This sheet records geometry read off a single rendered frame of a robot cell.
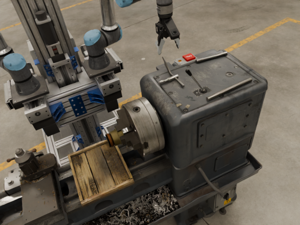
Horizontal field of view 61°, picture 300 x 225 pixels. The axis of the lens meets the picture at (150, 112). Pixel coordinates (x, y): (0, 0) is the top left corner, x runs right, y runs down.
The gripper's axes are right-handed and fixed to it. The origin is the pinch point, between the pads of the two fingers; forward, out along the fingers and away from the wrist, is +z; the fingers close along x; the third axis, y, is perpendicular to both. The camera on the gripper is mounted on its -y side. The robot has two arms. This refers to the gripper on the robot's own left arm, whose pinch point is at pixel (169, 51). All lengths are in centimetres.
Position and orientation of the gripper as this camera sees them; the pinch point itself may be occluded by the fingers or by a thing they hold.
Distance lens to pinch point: 139.3
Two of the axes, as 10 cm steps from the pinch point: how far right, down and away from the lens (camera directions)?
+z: 1.0, 7.2, 6.8
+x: -9.0, 3.6, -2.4
